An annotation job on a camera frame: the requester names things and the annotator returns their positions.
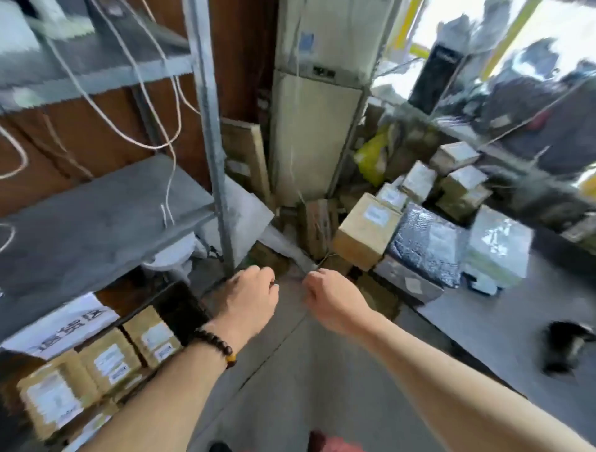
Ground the large brown cardboard box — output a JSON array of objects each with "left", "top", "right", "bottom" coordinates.
[{"left": 332, "top": 193, "right": 403, "bottom": 272}]

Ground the white printed sign sheet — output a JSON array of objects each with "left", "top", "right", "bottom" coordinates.
[{"left": 0, "top": 292, "right": 120, "bottom": 360}]

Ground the white wrapped parcel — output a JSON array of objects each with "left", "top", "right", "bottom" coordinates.
[{"left": 463, "top": 205, "right": 535, "bottom": 288}]

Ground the person's right hand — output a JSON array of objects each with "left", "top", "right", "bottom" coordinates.
[{"left": 302, "top": 269, "right": 374, "bottom": 339}]

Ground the wooden board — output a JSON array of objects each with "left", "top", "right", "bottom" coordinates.
[{"left": 220, "top": 117, "right": 272, "bottom": 206}]

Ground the white foam sheet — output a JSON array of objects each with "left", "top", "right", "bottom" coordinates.
[{"left": 223, "top": 176, "right": 276, "bottom": 268}]

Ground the yellow plastic bag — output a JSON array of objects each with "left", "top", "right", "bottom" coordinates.
[{"left": 354, "top": 132, "right": 390, "bottom": 187}]

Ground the person's left hand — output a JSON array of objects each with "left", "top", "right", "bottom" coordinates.
[{"left": 208, "top": 265, "right": 280, "bottom": 337}]

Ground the black plastic bag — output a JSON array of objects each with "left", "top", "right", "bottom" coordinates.
[{"left": 151, "top": 281, "right": 212, "bottom": 346}]

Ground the person's right forearm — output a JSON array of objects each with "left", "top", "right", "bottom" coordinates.
[{"left": 356, "top": 311, "right": 596, "bottom": 452}]

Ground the small labelled cardboard box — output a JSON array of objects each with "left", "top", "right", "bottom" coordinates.
[
  {"left": 430, "top": 142, "right": 481, "bottom": 176},
  {"left": 401, "top": 160, "right": 438, "bottom": 204},
  {"left": 376, "top": 183, "right": 410, "bottom": 211},
  {"left": 440, "top": 165, "right": 490, "bottom": 197}
]

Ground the gray flat parcel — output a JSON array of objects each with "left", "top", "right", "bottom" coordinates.
[{"left": 374, "top": 255, "right": 444, "bottom": 304}]

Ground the white plastic bag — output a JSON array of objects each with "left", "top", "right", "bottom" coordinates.
[{"left": 141, "top": 232, "right": 198, "bottom": 272}]

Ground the dark brown cardboard box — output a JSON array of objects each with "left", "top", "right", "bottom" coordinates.
[{"left": 297, "top": 199, "right": 339, "bottom": 260}]

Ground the yellow door frame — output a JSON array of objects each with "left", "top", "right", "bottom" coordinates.
[{"left": 481, "top": 0, "right": 544, "bottom": 81}]

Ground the black tall box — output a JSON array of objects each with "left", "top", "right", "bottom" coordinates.
[{"left": 408, "top": 41, "right": 467, "bottom": 115}]

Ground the black object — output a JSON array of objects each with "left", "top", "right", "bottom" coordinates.
[{"left": 541, "top": 320, "right": 596, "bottom": 376}]

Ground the person's left forearm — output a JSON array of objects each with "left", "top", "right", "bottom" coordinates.
[{"left": 80, "top": 332, "right": 247, "bottom": 452}]

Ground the dark bead bracelet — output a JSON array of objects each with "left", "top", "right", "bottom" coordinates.
[{"left": 193, "top": 328, "right": 237, "bottom": 370}]

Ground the labelled brown cardboard box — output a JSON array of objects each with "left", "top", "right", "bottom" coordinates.
[
  {"left": 17, "top": 360, "right": 102, "bottom": 441},
  {"left": 63, "top": 400, "right": 123, "bottom": 452},
  {"left": 122, "top": 306, "right": 183, "bottom": 369},
  {"left": 78, "top": 328, "right": 143, "bottom": 397}
]

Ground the gray metal shelf rack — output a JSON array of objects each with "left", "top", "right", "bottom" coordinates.
[{"left": 0, "top": 0, "right": 236, "bottom": 343}]

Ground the silver bubble mailer parcel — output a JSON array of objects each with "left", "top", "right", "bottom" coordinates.
[{"left": 388, "top": 203, "right": 467, "bottom": 288}]

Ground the white cable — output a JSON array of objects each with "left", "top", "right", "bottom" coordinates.
[
  {"left": 140, "top": 0, "right": 202, "bottom": 229},
  {"left": 44, "top": 0, "right": 183, "bottom": 151}
]

